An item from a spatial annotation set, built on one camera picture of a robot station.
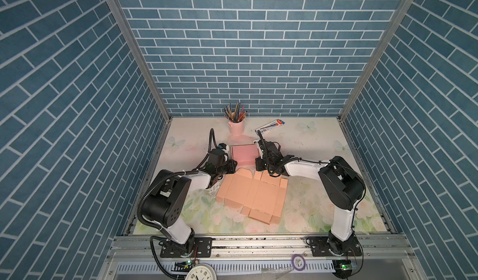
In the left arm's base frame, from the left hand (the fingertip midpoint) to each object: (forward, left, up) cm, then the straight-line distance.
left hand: (236, 162), depth 94 cm
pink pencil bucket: (+22, 0, +1) cm, 22 cm away
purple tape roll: (-43, -22, -4) cm, 49 cm away
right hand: (+2, -10, 0) cm, 10 cm away
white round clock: (-45, +12, 0) cm, 46 cm away
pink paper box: (+7, -4, -3) cm, 9 cm away
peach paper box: (-15, -12, -5) cm, 20 cm away
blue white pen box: (+28, -20, -3) cm, 34 cm away
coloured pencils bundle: (+29, -1, +6) cm, 29 cm away
